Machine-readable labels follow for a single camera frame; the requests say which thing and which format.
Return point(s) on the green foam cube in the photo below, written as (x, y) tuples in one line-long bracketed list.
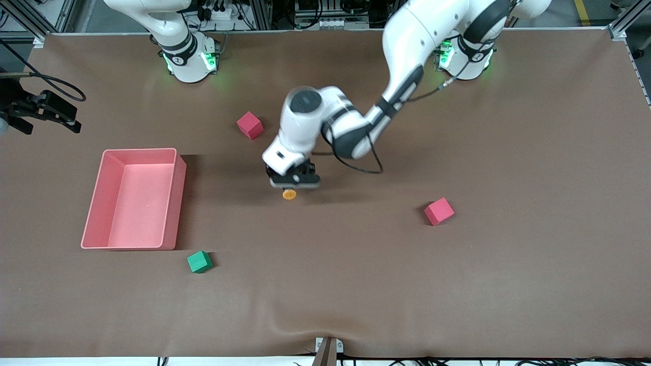
[(199, 262)]

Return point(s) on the aluminium frame corner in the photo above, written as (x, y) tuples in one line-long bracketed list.
[(65, 15)]

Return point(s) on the aluminium frame diagonal strut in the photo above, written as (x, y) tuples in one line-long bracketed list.
[(626, 20)]

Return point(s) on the white power strip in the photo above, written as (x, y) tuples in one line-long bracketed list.
[(218, 12)]

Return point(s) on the brown table cover cloth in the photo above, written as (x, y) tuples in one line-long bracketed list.
[(457, 284)]

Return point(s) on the pink plastic bin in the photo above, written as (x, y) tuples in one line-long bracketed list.
[(142, 203)]

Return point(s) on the white connector strip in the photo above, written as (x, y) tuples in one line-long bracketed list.
[(335, 23)]

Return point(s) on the aluminium frame post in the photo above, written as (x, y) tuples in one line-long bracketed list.
[(263, 14)]

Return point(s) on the pink foam cube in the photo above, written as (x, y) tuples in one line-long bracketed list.
[(249, 125), (439, 212)]

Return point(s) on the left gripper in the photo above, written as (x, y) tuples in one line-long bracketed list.
[(305, 168)]

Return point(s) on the orange push button switch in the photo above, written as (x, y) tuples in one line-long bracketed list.
[(289, 194)]

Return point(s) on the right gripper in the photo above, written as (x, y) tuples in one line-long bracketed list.
[(11, 99)]

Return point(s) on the green-lit controller box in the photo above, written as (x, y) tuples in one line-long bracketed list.
[(446, 56)]

